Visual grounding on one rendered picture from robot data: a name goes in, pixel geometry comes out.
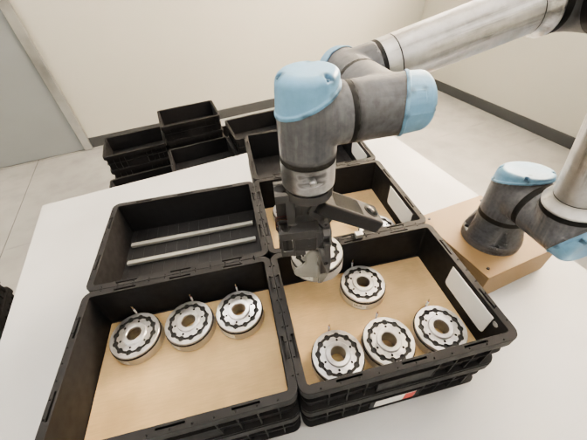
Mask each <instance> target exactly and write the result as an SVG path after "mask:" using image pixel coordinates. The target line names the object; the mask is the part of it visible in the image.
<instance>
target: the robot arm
mask: <svg viewBox="0 0 587 440"><path fill-rule="evenodd" d="M562 31H566V32H579V33H585V34H587V0H472V1H471V2H468V3H464V4H462V5H460V6H458V7H455V8H453V9H450V10H447V11H444V12H442V13H439V14H438V15H435V16H433V17H429V18H427V19H424V20H422V21H419V22H417V23H415V24H411V25H409V26H406V27H404V28H402V29H399V30H397V31H393V32H391V33H389V34H386V35H384V36H381V37H380V38H375V39H373V40H370V41H369V42H366V43H364V44H361V45H358V46H355V47H352V46H349V45H336V46H334V47H332V48H330V49H328V50H327V51H326V52H325V53H324V54H323V56H322V57H321V60H320V61H319V60H317V61H308V60H306V61H299V62H294V63H292V64H289V65H285V66H284V67H282V68H281V69H280V70H279V71H278V72H277V73H276V75H275V78H274V105H275V108H274V117H275V119H276V124H277V133H278V142H279V151H280V170H281V179H282V181H279V182H273V191H274V198H275V205H276V212H277V217H276V218H275V223H276V224H275V225H276V231H278V237H279V243H280V249H281V254H282V257H290V256H301V255H306V261H305V263H304V264H302V265H299V266H297V267H296V268H295V269H294V274H295V275H296V276H298V277H311V278H318V283H322V282H323V280H324V279H325V278H326V277H327V275H328V273H329V270H330V266H331V250H330V248H331V245H332V229H331V224H330V222H331V221H332V220H335V221H337V222H340V223H345V224H348V225H351V226H355V227H357V228H360V229H363V230H368V231H371V232H377V231H378V230H379V229H380V228H381V227H382V226H383V220H382V218H381V217H380V216H379V214H378V212H377V210H376V208H375V206H373V205H370V204H368V203H364V202H361V201H358V200H356V199H354V198H351V197H348V196H344V195H342V194H339V193H336V192H334V191H333V186H334V183H335V162H336V151H337V146H338V145H342V144H347V143H353V142H359V141H368V140H374V139H379V138H384V137H390V136H394V135H395V136H401V135H402V134H407V133H411V132H415V131H419V130H421V129H423V128H425V127H426V126H428V125H429V123H430V122H431V121H432V118H433V116H434V114H435V111H436V105H437V104H438V89H437V86H436V83H435V80H434V78H433V77H432V76H431V74H430V73H429V72H433V71H436V70H438V69H440V68H442V67H445V66H448V65H451V64H453V63H456V62H459V61H460V60H463V59H465V58H470V57H472V56H474V55H476V54H479V53H482V52H485V51H487V50H490V49H492V48H494V47H497V46H499V45H503V44H505V43H508V42H510V41H513V40H515V39H517V38H521V37H526V38H539V37H542V36H545V35H547V34H550V33H553V32H562ZM555 181H556V172H555V171H554V170H553V169H551V168H548V167H546V166H543V165H541V164H537V163H533V162H506V163H504V164H502V165H500V166H499V167H498V168H497V170H496V171H495V173H494V175H493V176H492V177H491V182H490V183H489V185H488V187H487V190H486V193H485V195H484V196H483V198H482V200H481V202H480V205H479V207H478V209H477V210H475V211H474V212H473V213H472V214H471V215H470V216H469V217H468V218H467V219H466V220H465V221H464V223H463V224H462V226H461V230H460V231H461V235H462V237H463V238H464V239H465V240H466V241H467V242H468V243H469V244H470V245H471V246H472V247H473V248H475V249H476V250H478V251H482V252H484V253H486V254H489V255H494V256H501V257H504V256H510V255H513V254H515V253H516V252H517V251H518V250H519V249H520V248H521V246H522V243H523V238H524V232H526V233H527V234H528V235H529V236H530V237H532V238H533V239H534V240H535V241H536V242H537V243H538V244H539V245H541V246H542V247H543V248H544V249H545V250H546V252H549V253H551V254H552V255H553V256H555V257H556V258H558V259H559V260H562V261H574V260H577V259H580V258H584V257H586V256H587V114H586V115H585V118H584V121H583V123H582V126H581V127H580V129H579V132H578V134H577V137H576V139H575V141H574V143H573V146H572V148H571V150H570V153H569V155H568V157H567V160H566V162H565V163H564V165H563V169H562V171H561V174H560V175H559V177H558V179H557V182H556V184H554V183H553V182H555ZM277 227H278V228H277ZM292 240H293V241H292ZM306 251H309V252H308V253H307V254H306ZM317 258H318V262H317Z"/></svg>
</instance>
